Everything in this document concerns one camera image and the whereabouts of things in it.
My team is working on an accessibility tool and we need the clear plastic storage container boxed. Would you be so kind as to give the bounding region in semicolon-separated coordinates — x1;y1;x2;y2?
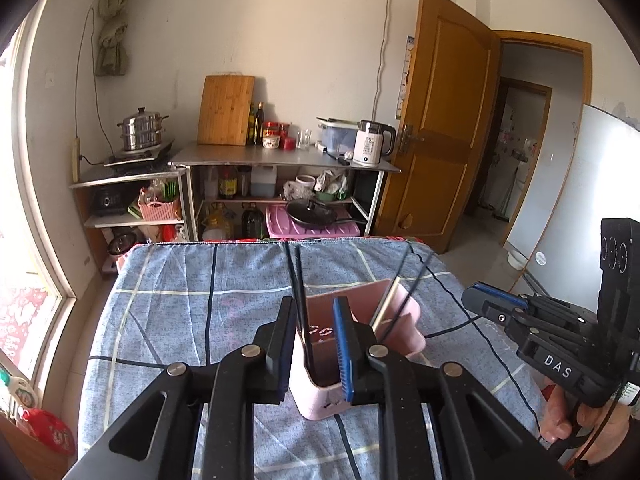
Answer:
316;116;361;153

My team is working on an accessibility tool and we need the white electric kettle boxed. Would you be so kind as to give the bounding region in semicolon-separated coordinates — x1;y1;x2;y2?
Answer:
352;120;397;168

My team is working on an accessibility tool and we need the steel steamer pot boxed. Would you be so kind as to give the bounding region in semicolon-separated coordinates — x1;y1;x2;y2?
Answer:
117;106;169;152

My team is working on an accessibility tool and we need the light wooden chopstick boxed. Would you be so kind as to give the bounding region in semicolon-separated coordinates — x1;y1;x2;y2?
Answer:
371;276;401;328

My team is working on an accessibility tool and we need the steel kitchen table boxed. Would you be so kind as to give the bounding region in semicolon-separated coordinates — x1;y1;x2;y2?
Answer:
169;141;403;241

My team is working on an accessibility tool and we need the small pink woven basket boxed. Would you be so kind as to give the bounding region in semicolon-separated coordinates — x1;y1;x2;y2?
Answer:
137;195;182;222

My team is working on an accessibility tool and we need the wooden cutting board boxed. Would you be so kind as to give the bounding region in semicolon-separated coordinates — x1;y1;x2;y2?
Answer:
196;75;256;147

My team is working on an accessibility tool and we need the white refrigerator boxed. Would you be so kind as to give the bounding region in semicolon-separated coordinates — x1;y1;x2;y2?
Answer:
502;104;640;301

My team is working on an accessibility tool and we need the wooden door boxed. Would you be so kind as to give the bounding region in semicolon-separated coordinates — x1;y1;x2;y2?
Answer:
372;0;502;256

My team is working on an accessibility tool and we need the black frying pan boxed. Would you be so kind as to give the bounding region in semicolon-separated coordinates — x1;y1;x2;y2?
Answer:
285;198;368;228

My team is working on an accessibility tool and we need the wooden door frame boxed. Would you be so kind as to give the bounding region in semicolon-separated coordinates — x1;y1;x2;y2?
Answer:
462;31;593;241

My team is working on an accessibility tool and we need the crumpled plastic bag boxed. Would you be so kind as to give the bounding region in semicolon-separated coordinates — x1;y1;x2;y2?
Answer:
314;167;349;195

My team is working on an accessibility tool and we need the pink plastic utensil basket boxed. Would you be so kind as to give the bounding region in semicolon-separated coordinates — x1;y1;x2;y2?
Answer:
291;280;427;421

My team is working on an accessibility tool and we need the tied beige curtain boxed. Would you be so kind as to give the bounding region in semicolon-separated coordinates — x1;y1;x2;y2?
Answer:
95;0;132;77

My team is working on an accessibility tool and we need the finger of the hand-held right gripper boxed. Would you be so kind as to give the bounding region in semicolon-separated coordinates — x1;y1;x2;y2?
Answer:
472;282;598;328
461;287;538;356

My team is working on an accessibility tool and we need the person's right hand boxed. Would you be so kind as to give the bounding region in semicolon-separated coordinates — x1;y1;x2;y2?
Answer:
539;384;631;461

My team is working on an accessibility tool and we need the white window frame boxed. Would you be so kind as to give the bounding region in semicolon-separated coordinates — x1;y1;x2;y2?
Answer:
10;0;101;411

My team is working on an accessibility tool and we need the red patterned rug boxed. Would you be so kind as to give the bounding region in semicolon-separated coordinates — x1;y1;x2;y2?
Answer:
0;285;61;376

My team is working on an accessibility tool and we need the black induction cooker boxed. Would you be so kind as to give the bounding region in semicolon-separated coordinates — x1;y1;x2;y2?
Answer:
103;139;176;167

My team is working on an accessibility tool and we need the green white plastic object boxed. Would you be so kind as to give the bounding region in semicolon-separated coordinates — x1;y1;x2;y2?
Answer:
0;365;38;411

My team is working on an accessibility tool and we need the metal door handle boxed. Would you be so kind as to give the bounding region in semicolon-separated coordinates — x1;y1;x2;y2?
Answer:
397;124;426;157

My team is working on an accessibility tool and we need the blue checked tablecloth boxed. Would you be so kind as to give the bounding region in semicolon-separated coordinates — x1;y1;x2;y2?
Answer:
80;237;551;480

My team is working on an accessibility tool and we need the black kitchen appliance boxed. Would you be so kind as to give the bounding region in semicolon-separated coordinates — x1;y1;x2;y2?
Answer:
90;185;132;217

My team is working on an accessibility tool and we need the bunch of black chopsticks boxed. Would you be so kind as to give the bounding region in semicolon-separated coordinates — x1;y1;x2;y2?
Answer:
385;247;436;341

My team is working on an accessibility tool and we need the black wall cable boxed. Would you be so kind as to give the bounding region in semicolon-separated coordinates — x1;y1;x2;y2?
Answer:
74;6;118;153

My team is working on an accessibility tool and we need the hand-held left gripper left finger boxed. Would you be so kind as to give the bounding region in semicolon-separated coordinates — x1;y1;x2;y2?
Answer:
65;296;298;480

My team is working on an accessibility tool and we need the white plastic jerrycan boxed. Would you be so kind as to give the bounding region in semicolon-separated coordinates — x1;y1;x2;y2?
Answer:
250;165;277;198

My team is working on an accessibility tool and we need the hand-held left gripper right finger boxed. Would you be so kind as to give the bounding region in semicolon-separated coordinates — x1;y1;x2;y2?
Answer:
332;296;571;480

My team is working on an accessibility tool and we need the steel shelf unit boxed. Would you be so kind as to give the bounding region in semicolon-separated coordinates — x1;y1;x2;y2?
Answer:
69;167;188;261

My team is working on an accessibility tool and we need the red plastic bag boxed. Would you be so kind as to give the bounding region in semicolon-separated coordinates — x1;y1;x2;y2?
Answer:
17;407;76;456

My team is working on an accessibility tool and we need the yellow cooking oil bottle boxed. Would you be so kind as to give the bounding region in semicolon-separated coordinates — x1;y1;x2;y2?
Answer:
202;202;236;241

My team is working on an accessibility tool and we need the green cooking oil bottle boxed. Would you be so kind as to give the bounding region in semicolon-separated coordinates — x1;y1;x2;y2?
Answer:
241;203;266;239

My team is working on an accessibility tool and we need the pink plastic storage box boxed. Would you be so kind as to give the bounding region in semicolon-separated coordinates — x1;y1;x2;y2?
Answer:
265;204;362;240

